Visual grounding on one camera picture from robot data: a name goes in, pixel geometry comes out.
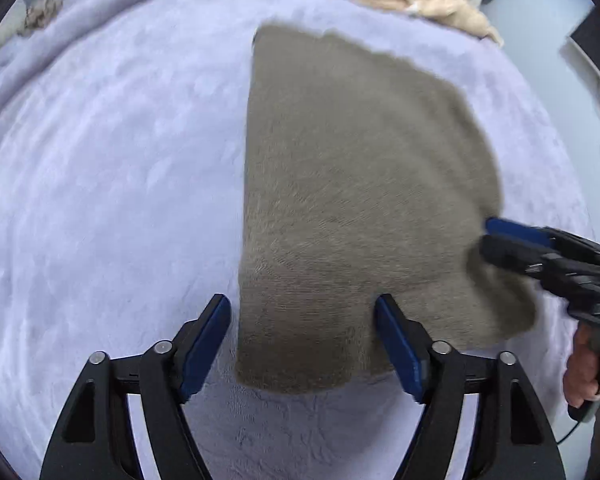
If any black cable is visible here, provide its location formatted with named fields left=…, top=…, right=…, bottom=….
left=555, top=417, right=583, bottom=446

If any person's right hand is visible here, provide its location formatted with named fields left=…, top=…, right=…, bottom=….
left=562, top=327, right=600, bottom=409

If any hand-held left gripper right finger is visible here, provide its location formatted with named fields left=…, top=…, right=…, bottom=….
left=374, top=294, right=567, bottom=480

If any lavender fleece blanket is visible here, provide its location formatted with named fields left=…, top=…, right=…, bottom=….
left=0, top=0, right=598, bottom=480

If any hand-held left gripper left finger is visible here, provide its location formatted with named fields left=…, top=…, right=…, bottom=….
left=40, top=293, right=232, bottom=480

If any small brown crumpled cloth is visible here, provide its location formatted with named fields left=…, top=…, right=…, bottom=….
left=22, top=0, right=65, bottom=37

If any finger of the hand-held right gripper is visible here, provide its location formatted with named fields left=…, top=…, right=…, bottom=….
left=485, top=217, right=561, bottom=250
left=480, top=235, right=548, bottom=277

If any taupe knit sweater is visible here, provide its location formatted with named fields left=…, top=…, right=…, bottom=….
left=235, top=24, right=538, bottom=393

